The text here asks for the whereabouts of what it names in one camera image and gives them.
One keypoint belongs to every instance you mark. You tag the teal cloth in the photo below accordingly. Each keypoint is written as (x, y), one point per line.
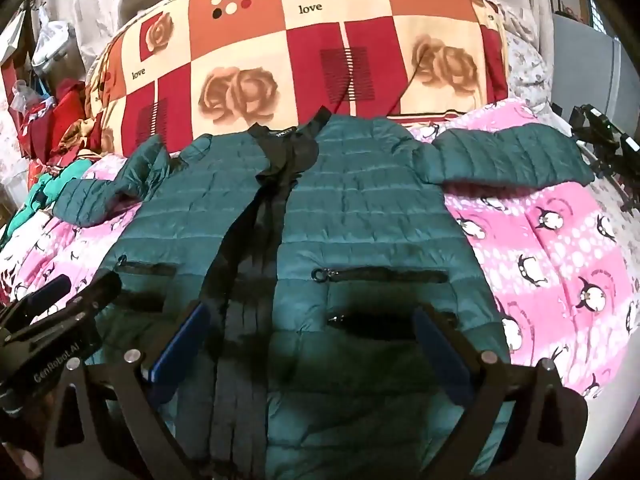
(50, 185)

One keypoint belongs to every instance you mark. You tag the grey cabinet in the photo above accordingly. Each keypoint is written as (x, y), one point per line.
(585, 60)

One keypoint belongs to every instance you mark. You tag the black tripod stand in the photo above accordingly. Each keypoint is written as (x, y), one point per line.
(600, 130)

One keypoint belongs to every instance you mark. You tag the pink penguin print blanket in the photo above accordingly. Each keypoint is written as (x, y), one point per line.
(530, 245)

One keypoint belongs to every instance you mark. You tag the golden satin cloth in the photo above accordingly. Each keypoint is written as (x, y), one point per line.
(87, 135)

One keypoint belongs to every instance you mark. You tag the white plastic bag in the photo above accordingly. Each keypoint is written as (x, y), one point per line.
(52, 42)

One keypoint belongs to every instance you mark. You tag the red cloth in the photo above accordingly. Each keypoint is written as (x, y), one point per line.
(60, 115)

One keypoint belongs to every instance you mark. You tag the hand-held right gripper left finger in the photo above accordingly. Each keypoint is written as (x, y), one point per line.
(181, 345)

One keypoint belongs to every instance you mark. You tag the rose print checkered quilt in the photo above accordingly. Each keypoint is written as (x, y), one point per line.
(280, 60)

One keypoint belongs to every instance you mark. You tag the teal puffer jacket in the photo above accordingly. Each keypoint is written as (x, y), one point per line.
(360, 210)

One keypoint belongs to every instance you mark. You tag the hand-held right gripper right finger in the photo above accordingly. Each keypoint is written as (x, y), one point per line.
(440, 352)

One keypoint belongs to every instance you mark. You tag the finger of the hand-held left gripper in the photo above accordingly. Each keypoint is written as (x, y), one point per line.
(47, 293)
(100, 291)

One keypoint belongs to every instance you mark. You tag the white floral sheet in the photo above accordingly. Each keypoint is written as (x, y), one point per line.
(530, 70)

